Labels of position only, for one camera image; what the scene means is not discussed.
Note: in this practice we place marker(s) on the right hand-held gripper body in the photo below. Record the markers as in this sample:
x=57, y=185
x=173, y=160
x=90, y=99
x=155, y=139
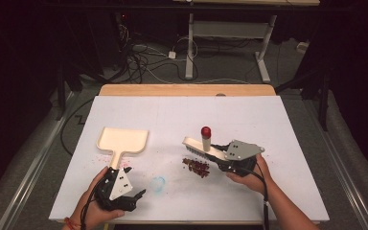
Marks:
x=241, y=151

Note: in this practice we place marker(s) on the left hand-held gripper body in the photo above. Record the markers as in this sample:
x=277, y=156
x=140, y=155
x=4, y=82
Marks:
x=119, y=187

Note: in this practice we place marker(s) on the cream hand brush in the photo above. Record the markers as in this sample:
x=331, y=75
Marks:
x=201, y=147

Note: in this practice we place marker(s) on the red kidney beans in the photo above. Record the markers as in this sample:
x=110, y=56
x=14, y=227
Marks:
x=198, y=167

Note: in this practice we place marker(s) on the cream plastic dustpan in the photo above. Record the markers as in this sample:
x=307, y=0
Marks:
x=123, y=140

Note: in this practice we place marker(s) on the person's right hand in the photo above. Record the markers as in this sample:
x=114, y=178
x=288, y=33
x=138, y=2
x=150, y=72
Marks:
x=255, y=182

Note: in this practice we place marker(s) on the person's left hand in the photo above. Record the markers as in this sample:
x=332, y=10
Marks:
x=87, y=207

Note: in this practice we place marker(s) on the cream cylinder with red cap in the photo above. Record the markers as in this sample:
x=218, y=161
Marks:
x=206, y=139

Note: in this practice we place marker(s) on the white board sheet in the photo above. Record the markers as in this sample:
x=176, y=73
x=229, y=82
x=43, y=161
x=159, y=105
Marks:
x=179, y=118

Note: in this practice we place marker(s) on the wooden table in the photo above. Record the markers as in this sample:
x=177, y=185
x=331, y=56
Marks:
x=185, y=90

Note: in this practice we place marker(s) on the white power adapter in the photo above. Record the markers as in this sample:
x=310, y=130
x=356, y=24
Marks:
x=172, y=55

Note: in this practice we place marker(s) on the metal floor rail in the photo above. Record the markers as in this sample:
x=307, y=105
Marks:
x=348, y=179
x=28, y=179

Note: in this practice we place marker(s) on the white metal desk frame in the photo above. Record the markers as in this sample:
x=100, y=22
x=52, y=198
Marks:
x=230, y=30

